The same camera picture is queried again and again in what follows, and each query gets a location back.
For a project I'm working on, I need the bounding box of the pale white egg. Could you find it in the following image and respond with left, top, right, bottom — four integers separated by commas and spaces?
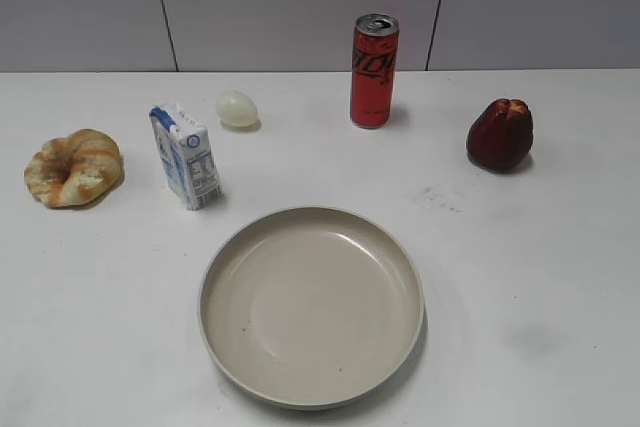
216, 91, 259, 128

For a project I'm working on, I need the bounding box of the dark red wax apple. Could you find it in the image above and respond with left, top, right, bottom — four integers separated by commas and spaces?
466, 98, 534, 172

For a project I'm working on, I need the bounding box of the beige round plate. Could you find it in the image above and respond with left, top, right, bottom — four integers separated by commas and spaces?
198, 206, 426, 410

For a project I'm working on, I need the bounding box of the blue white milk carton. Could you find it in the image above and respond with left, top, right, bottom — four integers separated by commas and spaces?
149, 103, 221, 210

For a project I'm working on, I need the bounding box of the striped croissant bread ring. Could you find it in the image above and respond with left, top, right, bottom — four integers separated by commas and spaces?
23, 128, 124, 209

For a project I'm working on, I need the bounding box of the red soda can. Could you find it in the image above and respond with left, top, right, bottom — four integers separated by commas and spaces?
350, 13, 400, 129

